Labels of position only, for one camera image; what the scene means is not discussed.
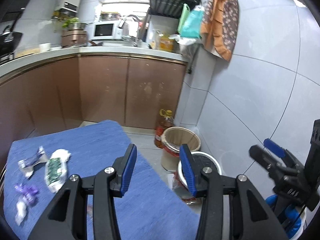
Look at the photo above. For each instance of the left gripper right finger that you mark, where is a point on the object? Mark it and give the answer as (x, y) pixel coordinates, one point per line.
(211, 217)

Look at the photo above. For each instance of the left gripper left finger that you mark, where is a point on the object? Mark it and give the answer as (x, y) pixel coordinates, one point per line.
(112, 182)

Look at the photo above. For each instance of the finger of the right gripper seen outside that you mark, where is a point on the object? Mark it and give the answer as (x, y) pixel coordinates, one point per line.
(264, 159)

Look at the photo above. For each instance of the white round trash bin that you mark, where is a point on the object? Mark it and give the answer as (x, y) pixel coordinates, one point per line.
(190, 169)

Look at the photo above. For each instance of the beige lined trash bin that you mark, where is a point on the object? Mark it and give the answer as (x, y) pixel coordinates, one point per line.
(171, 139)

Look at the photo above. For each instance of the brown kitchen cabinets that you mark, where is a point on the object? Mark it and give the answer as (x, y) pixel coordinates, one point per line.
(61, 95)

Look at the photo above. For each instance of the right blue white glove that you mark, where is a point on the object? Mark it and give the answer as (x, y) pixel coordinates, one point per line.
(293, 219)

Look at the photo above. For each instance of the green white wrapper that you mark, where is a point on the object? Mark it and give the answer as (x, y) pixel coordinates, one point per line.
(56, 170)

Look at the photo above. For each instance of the cooking oil bottle on floor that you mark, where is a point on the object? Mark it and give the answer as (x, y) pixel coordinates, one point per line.
(165, 121)

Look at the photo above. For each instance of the blue fluffy table cloth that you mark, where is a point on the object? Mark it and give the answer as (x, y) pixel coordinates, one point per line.
(148, 210)

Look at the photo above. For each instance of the white blue wrapper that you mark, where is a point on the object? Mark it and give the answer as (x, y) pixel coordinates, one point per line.
(26, 166)

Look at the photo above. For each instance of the orange patterned apron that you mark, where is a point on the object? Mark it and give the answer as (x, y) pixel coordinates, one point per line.
(219, 27)

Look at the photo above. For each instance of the yellow oil bottle on counter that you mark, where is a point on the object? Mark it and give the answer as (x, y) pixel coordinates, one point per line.
(165, 43)

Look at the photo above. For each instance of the teal hanging bag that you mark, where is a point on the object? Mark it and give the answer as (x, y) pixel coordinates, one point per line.
(191, 26)

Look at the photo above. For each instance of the brown cooking pot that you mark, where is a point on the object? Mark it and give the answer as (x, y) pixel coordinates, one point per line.
(73, 38)

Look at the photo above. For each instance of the white microwave oven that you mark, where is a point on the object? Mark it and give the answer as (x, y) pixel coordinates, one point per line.
(106, 30)

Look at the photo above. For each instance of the chrome sink faucet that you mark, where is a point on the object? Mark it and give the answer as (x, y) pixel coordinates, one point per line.
(130, 26)

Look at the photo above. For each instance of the black wok with lid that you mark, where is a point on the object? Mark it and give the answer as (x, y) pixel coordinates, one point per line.
(9, 40)

